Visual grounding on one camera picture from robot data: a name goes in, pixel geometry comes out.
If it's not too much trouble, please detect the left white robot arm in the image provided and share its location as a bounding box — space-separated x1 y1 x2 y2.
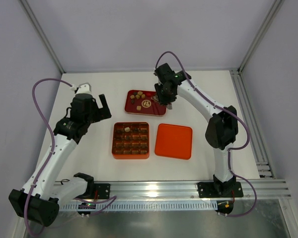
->
8 93 111 227

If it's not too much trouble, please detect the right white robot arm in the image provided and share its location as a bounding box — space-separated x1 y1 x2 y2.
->
154 69 238 196

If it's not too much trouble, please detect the orange compartment chocolate box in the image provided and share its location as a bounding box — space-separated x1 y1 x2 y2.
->
111 122 150 160

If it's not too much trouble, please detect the dark red metal tray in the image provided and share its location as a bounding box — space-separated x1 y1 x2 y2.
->
125 90 166 117

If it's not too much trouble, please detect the orange box lid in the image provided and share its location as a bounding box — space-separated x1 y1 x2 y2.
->
154 123 193 160

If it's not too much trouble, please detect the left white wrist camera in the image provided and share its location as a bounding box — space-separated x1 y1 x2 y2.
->
70 83 92 95

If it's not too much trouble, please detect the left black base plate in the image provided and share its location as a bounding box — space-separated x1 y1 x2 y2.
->
91 182 111 200

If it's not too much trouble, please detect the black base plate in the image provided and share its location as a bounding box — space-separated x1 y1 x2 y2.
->
91 182 111 200
197 182 244 198

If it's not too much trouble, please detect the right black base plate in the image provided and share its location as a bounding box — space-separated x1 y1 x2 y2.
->
197 182 244 198

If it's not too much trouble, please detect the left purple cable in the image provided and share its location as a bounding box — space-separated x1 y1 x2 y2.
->
22 78 117 238

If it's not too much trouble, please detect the white slotted cable duct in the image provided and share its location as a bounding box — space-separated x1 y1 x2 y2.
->
60 200 218 212

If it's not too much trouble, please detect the right aluminium frame rail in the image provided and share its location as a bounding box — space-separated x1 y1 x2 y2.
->
230 69 275 179

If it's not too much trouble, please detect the aluminium front rail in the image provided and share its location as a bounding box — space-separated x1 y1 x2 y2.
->
103 179 292 199

